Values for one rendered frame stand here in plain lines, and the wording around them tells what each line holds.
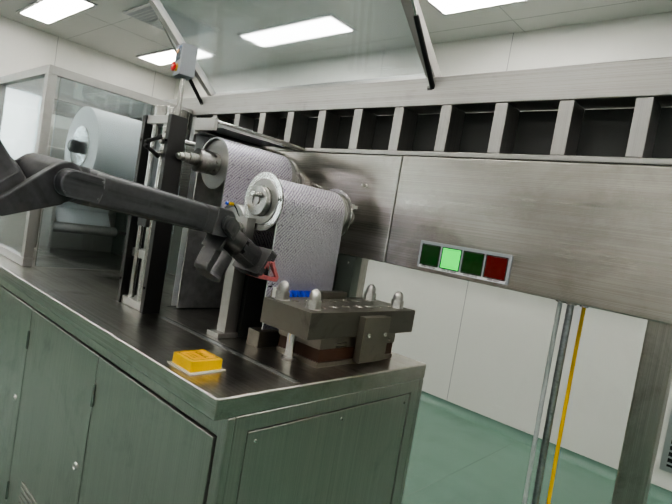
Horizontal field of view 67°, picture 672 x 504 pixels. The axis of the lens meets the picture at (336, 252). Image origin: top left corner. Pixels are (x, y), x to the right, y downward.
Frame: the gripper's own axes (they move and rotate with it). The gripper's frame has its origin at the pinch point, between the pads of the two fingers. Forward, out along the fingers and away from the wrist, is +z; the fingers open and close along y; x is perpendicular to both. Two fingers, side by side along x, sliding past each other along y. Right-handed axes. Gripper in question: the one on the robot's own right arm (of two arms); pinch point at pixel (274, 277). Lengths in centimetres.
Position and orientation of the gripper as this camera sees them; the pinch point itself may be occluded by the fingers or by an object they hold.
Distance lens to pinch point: 126.3
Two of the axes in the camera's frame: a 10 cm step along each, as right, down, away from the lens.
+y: 7.3, 1.6, -6.7
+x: 4.7, -8.2, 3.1
